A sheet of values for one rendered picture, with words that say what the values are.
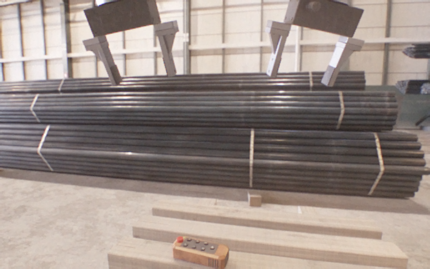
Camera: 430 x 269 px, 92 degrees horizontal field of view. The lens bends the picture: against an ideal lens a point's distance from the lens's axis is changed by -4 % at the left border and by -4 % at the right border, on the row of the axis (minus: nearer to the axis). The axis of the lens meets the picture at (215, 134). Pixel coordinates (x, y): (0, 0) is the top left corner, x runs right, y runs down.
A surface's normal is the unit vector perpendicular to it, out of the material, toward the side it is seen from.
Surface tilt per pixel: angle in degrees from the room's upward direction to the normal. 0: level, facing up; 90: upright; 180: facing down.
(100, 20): 114
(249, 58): 90
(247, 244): 90
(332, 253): 90
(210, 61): 90
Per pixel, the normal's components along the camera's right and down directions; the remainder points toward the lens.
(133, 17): -0.12, 0.51
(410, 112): -0.19, 0.12
